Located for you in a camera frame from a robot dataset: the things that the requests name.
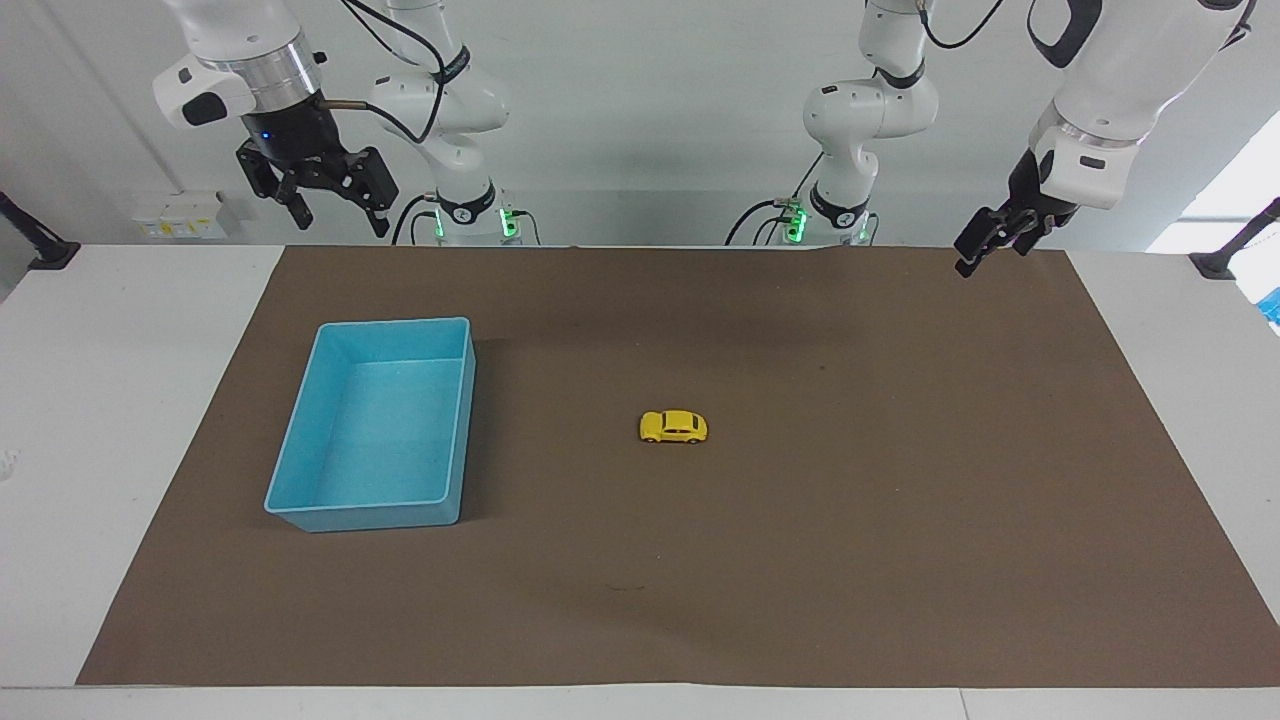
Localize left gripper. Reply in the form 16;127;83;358
952;149;1080;280

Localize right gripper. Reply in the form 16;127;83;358
236;93;402;240

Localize yellow toy beetle car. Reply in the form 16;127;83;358
638;408;710;446

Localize black stand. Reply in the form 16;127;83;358
0;189;82;272
1188;197;1280;280

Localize light blue plastic bin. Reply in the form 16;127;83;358
263;316;478;534

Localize black cable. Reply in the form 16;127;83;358
724;197;804;247
322;0;471;145
918;0;1009;51
391;193;442;247

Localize white wall socket box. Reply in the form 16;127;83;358
130;193;228;241

